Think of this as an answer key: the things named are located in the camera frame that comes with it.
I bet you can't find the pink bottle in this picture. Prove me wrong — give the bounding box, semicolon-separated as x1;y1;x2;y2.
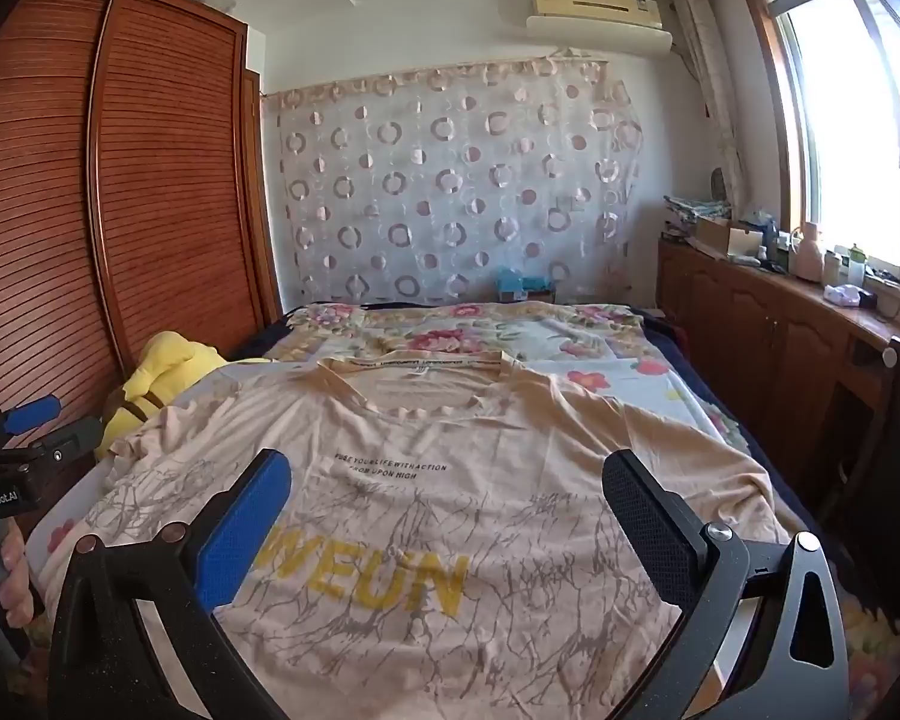
787;221;826;278

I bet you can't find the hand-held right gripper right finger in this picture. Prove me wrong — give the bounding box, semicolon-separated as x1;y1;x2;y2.
601;450;850;720

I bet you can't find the wood-framed window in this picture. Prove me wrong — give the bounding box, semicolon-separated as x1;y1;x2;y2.
742;0;900;286

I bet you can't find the person's left hand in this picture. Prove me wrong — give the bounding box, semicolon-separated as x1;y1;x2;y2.
0;521;42;627

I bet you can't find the floral blanket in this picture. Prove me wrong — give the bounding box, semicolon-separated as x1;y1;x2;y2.
225;302;721;421

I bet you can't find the long wooden cabinet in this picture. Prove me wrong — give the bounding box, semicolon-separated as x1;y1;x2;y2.
656;236;900;466

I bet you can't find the patterned window curtain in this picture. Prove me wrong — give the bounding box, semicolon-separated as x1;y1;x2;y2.
671;0;751;211

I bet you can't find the red flower print bedsheet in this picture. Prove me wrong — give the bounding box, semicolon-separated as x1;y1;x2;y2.
26;356;900;720

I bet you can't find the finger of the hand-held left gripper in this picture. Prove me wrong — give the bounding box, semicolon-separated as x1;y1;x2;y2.
4;418;104;470
0;397;62;458

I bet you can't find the wooden slatted wardrobe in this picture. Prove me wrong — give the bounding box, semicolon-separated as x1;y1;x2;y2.
0;0;284;466

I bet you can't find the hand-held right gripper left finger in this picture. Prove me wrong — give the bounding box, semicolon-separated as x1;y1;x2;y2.
49;448;293;720

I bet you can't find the cream air conditioner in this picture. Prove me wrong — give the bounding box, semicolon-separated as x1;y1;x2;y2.
526;0;674;53

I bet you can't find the circle-patterned sheer curtain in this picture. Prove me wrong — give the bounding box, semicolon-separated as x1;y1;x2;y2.
266;52;646;305

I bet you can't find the beige printed t-shirt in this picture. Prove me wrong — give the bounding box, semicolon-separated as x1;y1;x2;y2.
67;351;803;720

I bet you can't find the dark wooden chair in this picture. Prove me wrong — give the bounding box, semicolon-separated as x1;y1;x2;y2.
817;336;900;616

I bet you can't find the open cardboard box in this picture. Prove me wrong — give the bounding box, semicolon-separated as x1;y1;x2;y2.
686;216;732;260

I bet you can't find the stack of folded papers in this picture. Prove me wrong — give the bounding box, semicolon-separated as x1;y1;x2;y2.
664;195;732;222

